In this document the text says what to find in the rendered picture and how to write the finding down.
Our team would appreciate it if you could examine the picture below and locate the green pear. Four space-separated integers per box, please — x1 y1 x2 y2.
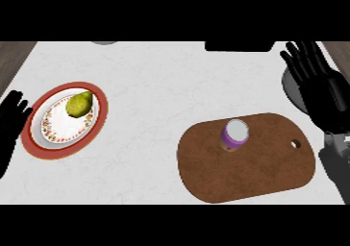
65 90 96 119

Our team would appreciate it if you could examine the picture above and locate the white patterned plate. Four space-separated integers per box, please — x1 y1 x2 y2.
31 87 102 150

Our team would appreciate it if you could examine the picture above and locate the purple can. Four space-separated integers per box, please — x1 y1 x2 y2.
220 118 251 153

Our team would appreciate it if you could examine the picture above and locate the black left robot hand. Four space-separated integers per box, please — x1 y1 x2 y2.
0 89 35 185

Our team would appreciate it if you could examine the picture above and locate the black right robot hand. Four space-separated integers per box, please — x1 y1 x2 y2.
279 40 350 135

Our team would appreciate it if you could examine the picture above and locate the grey pan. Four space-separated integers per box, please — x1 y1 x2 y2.
281 66 312 115

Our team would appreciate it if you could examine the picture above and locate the red round placemat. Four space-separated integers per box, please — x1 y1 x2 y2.
20 81 110 161

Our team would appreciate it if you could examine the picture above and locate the brown wooden cutting board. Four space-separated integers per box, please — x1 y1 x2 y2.
177 111 318 205

